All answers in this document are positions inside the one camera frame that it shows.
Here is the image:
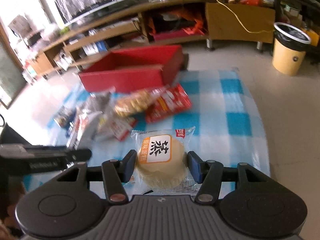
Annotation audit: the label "black storage shelf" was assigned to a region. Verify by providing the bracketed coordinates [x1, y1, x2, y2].
[273, 0, 319, 63]

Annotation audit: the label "wooden TV stand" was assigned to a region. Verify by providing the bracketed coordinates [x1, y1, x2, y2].
[26, 0, 276, 77]

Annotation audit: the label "red white snack packet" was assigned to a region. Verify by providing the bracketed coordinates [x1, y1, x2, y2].
[95, 116, 137, 141]

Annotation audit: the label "yellow puffs clear bag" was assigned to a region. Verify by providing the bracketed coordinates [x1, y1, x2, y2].
[114, 86, 168, 117]

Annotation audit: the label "dark snack clear bag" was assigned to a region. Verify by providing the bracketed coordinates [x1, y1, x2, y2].
[81, 87, 116, 141]

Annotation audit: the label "red snack bag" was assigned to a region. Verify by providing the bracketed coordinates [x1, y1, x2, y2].
[145, 83, 192, 124]

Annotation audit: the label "white blue box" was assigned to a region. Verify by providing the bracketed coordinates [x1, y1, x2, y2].
[82, 41, 108, 56]

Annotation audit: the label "yellow trash bin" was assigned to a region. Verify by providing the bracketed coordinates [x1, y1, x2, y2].
[272, 22, 311, 76]

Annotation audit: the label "orange plastic bag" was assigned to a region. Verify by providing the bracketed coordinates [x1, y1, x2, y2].
[147, 8, 205, 38]

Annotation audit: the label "white gluten snack bag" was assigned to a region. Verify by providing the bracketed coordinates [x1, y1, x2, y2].
[67, 111, 103, 150]

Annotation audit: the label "steamed cake clear packet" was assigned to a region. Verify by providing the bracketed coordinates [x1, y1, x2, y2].
[124, 126, 199, 197]

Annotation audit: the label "blue white checkered cloth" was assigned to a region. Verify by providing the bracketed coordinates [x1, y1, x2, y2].
[22, 70, 270, 176]

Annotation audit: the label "red cardboard box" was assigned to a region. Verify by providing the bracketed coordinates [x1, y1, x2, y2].
[79, 45, 184, 93]

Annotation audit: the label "yellow cable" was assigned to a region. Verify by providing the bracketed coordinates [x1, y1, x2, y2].
[190, 0, 275, 34]

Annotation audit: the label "Kapronts wafer pack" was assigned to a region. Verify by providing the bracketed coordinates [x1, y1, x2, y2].
[53, 106, 75, 129]

